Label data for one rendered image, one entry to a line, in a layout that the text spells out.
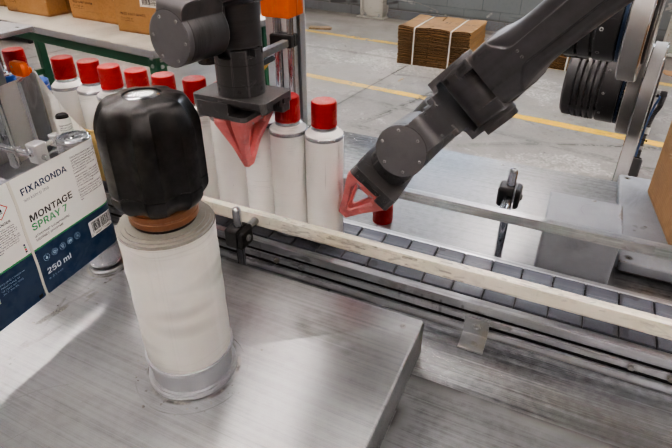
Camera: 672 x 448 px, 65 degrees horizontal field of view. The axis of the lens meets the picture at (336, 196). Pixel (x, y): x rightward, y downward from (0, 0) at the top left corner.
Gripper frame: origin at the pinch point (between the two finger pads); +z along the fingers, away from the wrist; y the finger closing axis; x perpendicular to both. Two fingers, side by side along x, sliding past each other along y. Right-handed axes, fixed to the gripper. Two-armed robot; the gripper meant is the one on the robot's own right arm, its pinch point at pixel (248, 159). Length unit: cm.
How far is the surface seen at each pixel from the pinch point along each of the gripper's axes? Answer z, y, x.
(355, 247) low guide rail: 11.0, 14.2, 2.2
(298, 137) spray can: -2.1, 4.8, 4.7
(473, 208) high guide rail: 5.7, 27.5, 9.7
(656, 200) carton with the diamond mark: 15, 52, 41
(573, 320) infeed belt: 13.8, 41.6, 3.1
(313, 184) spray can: 3.9, 7.3, 3.8
